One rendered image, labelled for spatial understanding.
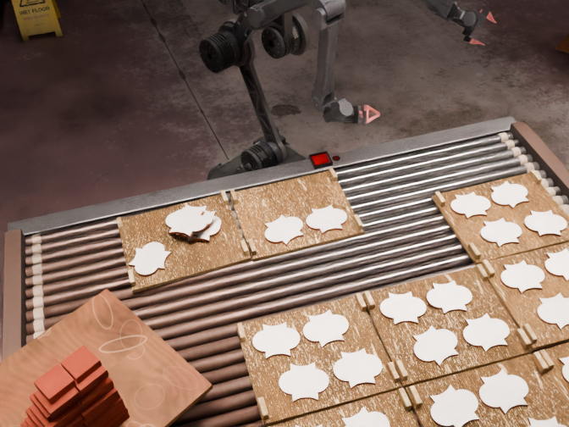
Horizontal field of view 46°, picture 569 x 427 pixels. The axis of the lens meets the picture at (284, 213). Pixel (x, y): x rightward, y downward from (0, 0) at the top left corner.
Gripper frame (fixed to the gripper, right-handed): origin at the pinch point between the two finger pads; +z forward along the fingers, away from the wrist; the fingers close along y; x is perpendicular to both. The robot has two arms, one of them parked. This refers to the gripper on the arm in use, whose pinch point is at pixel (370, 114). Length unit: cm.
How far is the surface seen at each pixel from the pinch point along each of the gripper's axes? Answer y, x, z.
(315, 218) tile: 10.4, -36.9, -31.2
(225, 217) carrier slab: -8, -36, -58
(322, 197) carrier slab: 3.0, -30.6, -23.9
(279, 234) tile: 10, -42, -45
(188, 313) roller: 16, -63, -82
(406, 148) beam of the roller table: -2.2, -13.8, 18.7
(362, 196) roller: 7.6, -30.9, -8.9
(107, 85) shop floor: -269, 28, -40
